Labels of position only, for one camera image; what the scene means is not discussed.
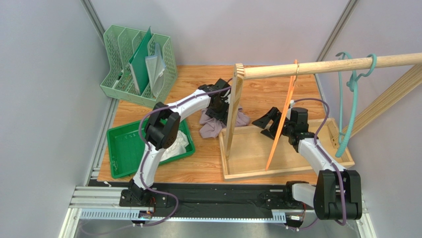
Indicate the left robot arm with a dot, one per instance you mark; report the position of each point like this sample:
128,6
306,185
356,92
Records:
159,128

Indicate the light green file organizer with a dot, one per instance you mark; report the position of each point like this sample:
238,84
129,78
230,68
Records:
130,83

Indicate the grey mesh pouch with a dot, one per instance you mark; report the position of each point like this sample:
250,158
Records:
155,68

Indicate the mauve tank top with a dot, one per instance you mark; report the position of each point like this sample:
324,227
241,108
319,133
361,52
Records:
211,127

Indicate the teal hanger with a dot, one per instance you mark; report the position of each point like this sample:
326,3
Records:
352,84

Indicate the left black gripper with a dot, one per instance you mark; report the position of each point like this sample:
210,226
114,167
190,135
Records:
222,116

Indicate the orange velvet hanger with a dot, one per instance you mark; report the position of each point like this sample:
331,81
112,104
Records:
284,113

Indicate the dark green folder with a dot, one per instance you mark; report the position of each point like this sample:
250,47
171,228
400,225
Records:
138,65

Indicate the white tank top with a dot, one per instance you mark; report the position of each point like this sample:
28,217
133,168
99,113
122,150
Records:
177,148

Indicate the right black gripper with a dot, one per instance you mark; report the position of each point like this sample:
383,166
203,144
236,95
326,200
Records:
275,122

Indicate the wooden clothes rack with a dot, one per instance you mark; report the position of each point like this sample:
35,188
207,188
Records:
247,154

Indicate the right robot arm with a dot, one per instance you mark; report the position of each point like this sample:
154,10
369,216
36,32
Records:
337,193

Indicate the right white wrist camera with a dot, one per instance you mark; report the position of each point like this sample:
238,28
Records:
290,107

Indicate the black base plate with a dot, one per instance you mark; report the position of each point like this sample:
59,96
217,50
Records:
195,200

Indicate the green plastic tray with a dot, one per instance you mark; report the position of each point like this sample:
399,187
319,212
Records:
126,148

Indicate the aluminium frame rail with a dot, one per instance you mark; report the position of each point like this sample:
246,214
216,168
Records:
102,202

